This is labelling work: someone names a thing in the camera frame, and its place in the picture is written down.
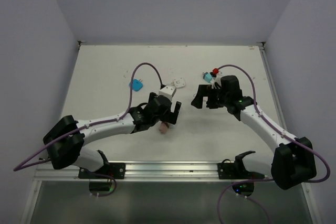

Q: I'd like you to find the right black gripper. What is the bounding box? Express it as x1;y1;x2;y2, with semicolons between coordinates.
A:
191;84;229;109

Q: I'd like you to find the brown USB charger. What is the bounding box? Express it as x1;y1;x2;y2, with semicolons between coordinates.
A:
159;122;170;134

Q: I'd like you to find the white plug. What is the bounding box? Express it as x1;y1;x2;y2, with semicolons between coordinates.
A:
171;77;186;89

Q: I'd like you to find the blue plug adapter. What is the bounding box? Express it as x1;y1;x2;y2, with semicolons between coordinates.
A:
129;79;143;92

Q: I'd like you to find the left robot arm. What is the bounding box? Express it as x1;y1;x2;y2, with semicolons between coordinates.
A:
43;92;182;178

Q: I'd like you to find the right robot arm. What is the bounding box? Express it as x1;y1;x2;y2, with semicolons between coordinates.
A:
191;76;317;190

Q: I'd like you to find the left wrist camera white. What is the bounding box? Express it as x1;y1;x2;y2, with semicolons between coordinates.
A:
158;85;176;102

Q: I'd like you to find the aluminium mounting rail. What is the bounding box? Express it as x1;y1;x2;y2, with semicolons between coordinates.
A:
34;161;271;183

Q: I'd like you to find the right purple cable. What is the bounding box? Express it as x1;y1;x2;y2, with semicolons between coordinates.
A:
216;63;331;224

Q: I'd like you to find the purple cable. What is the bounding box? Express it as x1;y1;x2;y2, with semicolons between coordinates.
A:
216;63;331;224
13;62;165;197

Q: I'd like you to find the right black base bracket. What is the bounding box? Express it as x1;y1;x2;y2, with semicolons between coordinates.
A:
217;159;265;180

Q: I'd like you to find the black base bracket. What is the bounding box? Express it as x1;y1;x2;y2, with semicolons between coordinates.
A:
78;162;126;179
217;159;265;180

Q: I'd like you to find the left black base bracket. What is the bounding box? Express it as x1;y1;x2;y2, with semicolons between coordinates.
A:
78;162;126;179

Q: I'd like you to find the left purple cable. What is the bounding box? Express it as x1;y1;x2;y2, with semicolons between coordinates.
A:
13;62;165;197

